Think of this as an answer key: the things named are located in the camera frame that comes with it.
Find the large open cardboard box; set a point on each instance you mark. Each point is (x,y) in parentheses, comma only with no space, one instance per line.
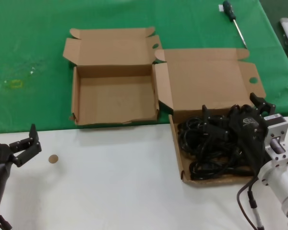
(201,79)

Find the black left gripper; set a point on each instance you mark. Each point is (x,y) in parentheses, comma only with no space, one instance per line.
(0,154)

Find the green tablecloth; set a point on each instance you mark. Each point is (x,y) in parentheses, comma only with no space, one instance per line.
(26,36)

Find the small white paper tag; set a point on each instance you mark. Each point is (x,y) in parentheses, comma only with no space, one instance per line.
(220,8)

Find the round cardboard disc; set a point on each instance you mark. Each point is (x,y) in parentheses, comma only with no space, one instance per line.
(53,159)

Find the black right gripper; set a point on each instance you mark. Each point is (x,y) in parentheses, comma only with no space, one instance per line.
(249,129)

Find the cardboard box with torn edge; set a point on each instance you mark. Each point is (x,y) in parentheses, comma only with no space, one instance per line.
(110,100)

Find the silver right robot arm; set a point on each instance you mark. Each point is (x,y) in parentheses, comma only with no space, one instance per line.
(282,163)

